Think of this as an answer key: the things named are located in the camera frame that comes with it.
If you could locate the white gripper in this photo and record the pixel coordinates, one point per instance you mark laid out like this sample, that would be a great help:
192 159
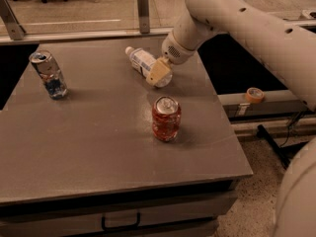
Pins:
177 53

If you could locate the blue label plastic bottle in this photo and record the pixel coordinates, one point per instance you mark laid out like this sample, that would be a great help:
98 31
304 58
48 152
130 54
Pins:
141 60

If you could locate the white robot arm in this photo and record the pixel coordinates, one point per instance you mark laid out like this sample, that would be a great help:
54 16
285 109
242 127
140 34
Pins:
287 51

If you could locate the red coke can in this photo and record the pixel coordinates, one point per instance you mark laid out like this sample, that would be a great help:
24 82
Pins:
166 118

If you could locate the silver blue energy drink can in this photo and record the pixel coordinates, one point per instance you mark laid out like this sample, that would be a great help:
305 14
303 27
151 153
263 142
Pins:
49 72

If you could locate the orange tape roll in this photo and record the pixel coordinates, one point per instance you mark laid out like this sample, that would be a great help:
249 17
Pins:
254 95

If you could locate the black wheeled stand base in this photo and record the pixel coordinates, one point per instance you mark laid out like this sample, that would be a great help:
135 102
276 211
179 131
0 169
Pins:
284 152

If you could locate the middle metal bracket post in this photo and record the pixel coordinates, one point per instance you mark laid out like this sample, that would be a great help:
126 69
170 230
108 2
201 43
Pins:
143 16

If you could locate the metal bracket post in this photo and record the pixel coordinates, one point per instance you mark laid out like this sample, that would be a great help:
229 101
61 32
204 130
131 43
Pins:
13 27
143 16

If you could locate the grey metal rail ledge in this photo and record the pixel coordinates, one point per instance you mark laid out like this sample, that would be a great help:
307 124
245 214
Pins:
275 103

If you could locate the grey drawer with black handle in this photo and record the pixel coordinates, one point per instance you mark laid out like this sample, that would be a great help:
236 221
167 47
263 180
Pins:
185 216

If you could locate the left metal bracket post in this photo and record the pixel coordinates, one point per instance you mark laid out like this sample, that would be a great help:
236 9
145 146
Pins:
13 27

